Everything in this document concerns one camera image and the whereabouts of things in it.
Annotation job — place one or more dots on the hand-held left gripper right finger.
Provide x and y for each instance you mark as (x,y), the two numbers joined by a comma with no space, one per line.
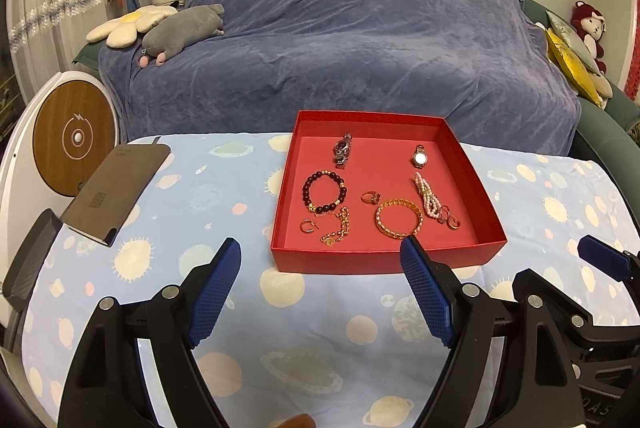
(427,293)

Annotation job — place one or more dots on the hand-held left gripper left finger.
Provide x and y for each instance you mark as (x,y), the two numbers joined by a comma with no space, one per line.
(215,293)

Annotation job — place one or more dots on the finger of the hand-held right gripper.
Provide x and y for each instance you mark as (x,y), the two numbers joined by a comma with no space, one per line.
(600,333)
(600,253)

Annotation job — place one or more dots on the red cardboard box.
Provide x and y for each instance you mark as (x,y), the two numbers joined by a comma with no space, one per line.
(380,258)

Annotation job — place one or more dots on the gold woven bangle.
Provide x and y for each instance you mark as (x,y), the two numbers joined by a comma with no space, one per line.
(385,230)

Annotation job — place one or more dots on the green sofa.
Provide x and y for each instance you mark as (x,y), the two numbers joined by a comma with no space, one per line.
(605,128)

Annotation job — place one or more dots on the small watch with white face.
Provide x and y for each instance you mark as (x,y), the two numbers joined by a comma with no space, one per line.
(420,157)

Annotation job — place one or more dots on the brown notebook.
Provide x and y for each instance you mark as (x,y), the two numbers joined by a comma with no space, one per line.
(115,188)

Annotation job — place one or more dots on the silver watch with dark face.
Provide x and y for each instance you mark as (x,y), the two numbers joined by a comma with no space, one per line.
(342,148)

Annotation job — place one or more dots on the yellow cushion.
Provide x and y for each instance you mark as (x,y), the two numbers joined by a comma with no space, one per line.
(570,68)

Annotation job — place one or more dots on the grey-green cushion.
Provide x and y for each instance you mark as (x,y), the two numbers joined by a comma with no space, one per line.
(567,36)

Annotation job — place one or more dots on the red monkey plush toy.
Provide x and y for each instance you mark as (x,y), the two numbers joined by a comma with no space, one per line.
(590,26)

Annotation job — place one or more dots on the round white device wood panel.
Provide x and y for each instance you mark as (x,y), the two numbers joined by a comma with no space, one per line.
(75,108)

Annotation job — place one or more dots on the grey plush toy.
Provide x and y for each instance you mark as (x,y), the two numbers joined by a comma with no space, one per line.
(185,28)

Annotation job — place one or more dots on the blue covered sofa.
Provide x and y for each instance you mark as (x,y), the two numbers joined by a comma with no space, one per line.
(350,33)

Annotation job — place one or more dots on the white flower cushion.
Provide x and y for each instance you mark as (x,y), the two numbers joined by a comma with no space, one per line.
(120,31)

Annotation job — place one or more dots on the colourful wall decorations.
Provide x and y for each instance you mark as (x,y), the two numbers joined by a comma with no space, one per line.
(632,78)

